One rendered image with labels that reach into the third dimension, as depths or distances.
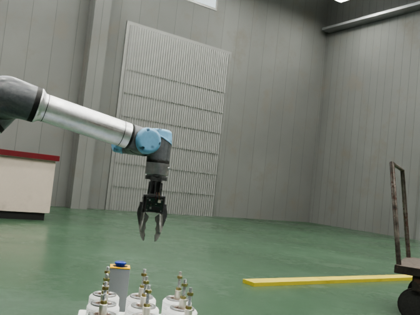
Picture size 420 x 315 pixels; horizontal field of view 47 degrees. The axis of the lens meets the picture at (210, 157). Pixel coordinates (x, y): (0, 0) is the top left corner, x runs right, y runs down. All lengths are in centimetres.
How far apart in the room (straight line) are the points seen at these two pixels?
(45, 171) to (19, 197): 44
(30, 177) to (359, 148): 782
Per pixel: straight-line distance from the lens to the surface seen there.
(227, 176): 1084
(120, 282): 179
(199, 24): 1072
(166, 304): 164
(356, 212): 1173
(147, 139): 140
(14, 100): 135
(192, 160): 1023
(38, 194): 637
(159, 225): 158
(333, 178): 1222
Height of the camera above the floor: 63
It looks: 3 degrees up
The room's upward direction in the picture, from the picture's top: 6 degrees clockwise
